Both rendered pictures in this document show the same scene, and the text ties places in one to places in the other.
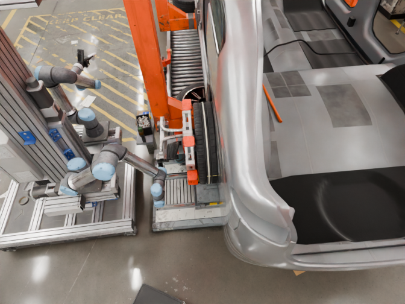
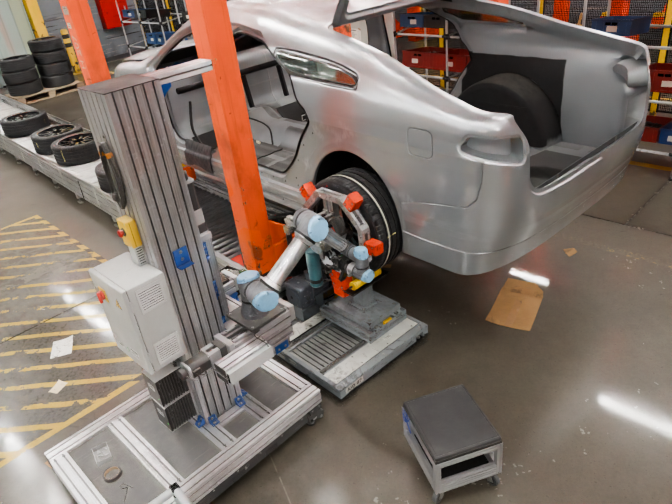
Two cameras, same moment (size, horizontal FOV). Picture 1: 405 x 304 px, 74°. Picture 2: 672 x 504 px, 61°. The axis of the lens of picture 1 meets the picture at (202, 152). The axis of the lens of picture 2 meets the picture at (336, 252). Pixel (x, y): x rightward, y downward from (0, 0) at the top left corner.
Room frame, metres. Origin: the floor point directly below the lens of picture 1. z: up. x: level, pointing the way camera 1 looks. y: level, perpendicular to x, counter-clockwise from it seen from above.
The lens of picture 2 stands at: (-1.10, 2.01, 2.50)
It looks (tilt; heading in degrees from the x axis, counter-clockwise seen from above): 30 degrees down; 322
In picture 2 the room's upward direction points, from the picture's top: 7 degrees counter-clockwise
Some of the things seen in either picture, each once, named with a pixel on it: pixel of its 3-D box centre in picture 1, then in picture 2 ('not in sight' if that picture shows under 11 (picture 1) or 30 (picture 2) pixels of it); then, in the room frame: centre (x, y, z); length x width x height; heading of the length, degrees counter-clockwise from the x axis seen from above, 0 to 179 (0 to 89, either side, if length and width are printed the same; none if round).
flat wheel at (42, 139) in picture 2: not in sight; (59, 138); (7.17, 0.12, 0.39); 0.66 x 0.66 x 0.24
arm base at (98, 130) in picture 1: (93, 127); not in sight; (1.59, 0.93, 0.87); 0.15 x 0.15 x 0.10
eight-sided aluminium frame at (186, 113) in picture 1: (189, 144); (335, 232); (1.36, 0.10, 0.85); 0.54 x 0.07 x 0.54; 2
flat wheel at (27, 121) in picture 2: not in sight; (25, 123); (8.58, 0.18, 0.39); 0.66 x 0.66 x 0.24
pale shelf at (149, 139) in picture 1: (145, 128); not in sight; (1.95, 0.59, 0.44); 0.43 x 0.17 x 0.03; 2
